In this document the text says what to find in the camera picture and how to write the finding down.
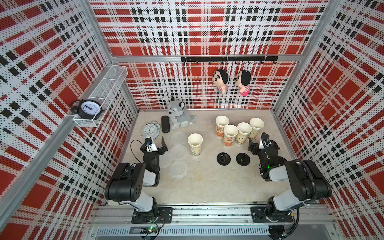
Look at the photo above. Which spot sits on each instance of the black wall clock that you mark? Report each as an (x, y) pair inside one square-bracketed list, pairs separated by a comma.
[(86, 109)]

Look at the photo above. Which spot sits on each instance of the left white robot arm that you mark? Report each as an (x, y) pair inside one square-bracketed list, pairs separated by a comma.
[(128, 180)]

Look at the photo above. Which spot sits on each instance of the white wire basket shelf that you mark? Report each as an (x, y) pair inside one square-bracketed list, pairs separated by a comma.
[(104, 93)]

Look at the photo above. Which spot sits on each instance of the hanging doll pink dress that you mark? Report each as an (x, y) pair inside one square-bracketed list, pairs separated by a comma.
[(243, 80)]

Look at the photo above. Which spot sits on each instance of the hanging doll blue shorts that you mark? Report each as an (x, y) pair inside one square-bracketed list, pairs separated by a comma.
[(220, 80)]

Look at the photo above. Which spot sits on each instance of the white alarm clock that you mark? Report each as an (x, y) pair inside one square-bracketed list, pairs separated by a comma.
[(151, 130)]

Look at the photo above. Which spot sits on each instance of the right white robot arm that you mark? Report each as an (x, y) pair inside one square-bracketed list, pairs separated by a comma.
[(307, 183)]

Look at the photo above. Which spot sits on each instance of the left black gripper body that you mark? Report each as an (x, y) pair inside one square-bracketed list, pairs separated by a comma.
[(160, 152)]

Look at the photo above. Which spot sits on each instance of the black glasses case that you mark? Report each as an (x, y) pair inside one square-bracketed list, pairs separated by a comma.
[(165, 124)]

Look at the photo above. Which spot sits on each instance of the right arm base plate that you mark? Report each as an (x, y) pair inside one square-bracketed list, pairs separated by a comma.
[(260, 214)]

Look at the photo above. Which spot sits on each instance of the black hook rail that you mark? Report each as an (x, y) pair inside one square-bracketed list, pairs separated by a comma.
[(231, 59)]

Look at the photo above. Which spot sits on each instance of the paper milk tea cup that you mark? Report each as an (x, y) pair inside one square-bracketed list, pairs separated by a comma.
[(195, 142)]

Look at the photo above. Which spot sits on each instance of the grey husky plush toy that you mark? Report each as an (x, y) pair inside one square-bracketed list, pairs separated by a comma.
[(179, 116)]

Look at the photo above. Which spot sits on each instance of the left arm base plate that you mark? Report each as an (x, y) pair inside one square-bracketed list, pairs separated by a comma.
[(158, 215)]

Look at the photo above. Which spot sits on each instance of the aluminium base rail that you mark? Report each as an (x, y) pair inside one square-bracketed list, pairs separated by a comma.
[(216, 221)]

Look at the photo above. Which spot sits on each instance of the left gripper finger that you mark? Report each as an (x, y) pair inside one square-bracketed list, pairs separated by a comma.
[(149, 143), (164, 147)]

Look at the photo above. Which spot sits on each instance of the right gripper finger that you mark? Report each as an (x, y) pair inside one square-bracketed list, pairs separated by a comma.
[(253, 148), (265, 141)]

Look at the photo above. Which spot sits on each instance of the black cup lid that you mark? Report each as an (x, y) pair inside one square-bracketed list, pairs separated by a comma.
[(243, 159), (223, 159)]

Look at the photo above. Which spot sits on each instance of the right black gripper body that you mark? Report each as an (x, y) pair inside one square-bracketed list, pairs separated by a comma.
[(260, 153)]

